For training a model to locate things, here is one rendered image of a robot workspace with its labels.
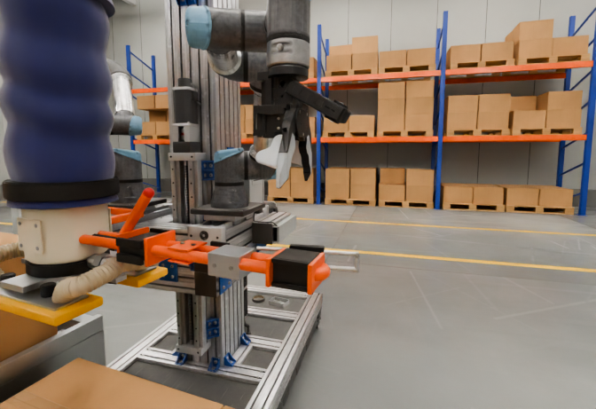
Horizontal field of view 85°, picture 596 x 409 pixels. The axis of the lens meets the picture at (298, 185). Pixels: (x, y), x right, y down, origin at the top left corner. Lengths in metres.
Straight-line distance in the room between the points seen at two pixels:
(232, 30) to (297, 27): 0.15
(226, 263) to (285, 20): 0.43
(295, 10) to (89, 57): 0.50
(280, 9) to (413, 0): 9.29
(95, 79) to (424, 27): 9.09
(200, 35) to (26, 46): 0.37
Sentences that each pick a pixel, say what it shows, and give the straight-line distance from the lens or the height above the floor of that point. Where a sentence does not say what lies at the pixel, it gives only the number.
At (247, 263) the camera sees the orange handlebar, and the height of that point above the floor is 1.05.
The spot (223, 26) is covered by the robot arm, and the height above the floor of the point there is 1.49.
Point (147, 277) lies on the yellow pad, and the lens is 0.93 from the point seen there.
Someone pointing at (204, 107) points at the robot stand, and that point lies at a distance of 1.55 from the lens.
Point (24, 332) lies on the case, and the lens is 1.49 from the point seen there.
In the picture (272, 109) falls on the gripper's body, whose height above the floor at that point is 1.33.
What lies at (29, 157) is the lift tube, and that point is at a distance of 0.87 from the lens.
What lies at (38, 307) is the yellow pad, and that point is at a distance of 0.87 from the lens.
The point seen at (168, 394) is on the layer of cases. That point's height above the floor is 0.54.
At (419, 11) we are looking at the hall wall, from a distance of 9.75.
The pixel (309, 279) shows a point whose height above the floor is 1.05.
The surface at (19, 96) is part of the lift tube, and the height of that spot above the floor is 1.37.
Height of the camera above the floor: 1.25
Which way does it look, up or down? 6 degrees down
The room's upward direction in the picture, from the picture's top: straight up
